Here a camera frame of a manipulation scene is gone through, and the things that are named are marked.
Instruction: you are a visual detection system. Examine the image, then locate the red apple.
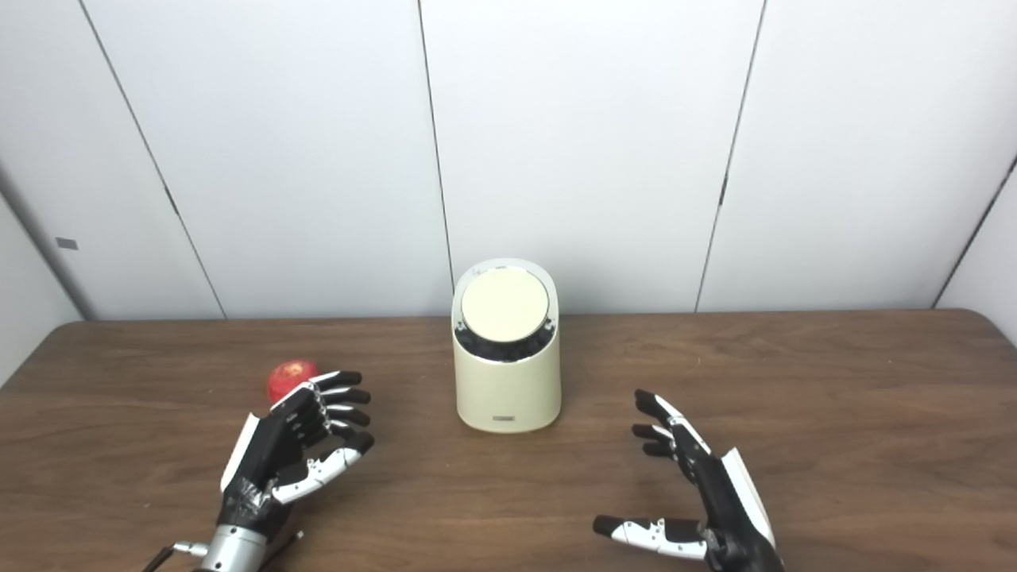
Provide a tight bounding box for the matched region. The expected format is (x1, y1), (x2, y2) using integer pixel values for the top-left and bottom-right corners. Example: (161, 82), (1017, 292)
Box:
(266, 359), (319, 404)

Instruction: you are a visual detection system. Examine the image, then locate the round cream bin lid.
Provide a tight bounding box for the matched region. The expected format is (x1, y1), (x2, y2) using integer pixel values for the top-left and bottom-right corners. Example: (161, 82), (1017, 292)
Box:
(461, 268), (551, 344)

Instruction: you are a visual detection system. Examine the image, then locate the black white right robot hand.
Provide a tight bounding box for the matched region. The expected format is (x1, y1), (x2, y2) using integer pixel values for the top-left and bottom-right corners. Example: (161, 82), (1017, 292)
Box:
(593, 389), (783, 572)

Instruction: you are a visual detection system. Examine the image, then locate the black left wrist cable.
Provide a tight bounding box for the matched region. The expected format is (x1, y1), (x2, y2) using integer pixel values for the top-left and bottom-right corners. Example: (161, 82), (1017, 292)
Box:
(141, 540), (211, 572)

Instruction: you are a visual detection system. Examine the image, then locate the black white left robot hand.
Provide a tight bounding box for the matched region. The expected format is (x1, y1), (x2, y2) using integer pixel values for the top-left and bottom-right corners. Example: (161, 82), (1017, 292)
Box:
(218, 370), (375, 531)

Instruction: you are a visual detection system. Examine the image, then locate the cream-colored bin body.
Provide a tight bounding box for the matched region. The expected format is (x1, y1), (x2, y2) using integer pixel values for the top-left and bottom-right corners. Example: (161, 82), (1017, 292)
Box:
(451, 258), (561, 435)

